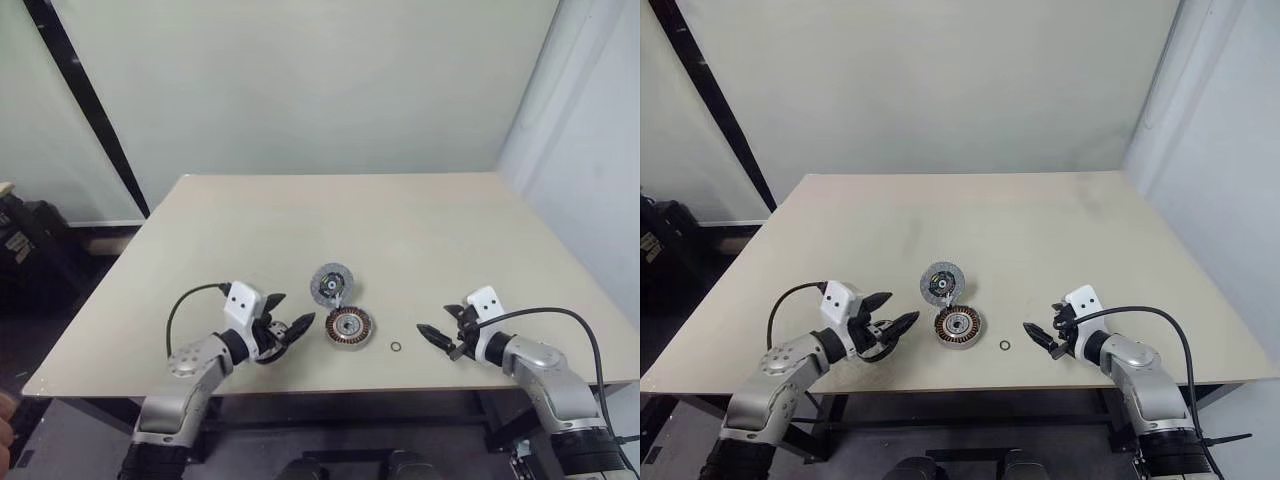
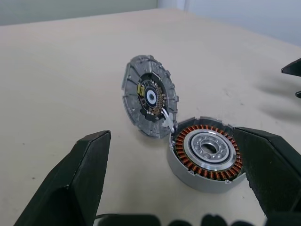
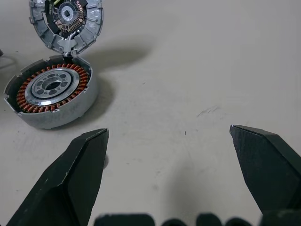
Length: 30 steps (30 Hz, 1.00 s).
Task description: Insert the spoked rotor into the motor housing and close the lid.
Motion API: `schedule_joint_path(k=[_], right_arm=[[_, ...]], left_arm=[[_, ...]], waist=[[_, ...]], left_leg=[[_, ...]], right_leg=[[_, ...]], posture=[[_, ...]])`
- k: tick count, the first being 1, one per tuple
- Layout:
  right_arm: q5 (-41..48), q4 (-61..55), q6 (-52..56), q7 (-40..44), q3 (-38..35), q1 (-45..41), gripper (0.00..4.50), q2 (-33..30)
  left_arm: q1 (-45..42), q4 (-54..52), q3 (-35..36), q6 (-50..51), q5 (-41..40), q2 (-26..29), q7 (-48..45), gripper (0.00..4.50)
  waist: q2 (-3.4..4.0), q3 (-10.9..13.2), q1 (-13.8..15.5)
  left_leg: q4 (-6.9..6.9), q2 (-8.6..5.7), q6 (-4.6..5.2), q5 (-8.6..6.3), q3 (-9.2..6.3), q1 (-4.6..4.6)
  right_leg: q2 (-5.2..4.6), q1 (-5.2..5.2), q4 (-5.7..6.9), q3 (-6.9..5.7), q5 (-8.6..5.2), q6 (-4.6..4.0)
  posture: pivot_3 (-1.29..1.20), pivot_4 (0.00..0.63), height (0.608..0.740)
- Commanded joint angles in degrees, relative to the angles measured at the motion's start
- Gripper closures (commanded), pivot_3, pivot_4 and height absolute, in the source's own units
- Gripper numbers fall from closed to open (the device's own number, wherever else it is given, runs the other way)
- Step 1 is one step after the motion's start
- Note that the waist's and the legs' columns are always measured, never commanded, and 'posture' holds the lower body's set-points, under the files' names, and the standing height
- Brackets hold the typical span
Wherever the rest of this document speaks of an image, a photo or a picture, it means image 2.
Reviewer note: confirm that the silver motor housing with copper windings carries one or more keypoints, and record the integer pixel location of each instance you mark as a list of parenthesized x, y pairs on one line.
[(200, 164)]

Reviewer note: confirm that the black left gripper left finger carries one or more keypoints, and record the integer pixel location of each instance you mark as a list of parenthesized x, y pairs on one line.
[(70, 179)]

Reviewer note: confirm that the small grey metal part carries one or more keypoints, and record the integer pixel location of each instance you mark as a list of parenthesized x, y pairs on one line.
[(134, 113)]

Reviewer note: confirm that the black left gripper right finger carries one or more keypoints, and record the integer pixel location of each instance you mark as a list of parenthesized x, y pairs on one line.
[(272, 179)]

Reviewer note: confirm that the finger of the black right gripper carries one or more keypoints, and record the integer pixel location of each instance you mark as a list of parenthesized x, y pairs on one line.
[(298, 94), (292, 68)]

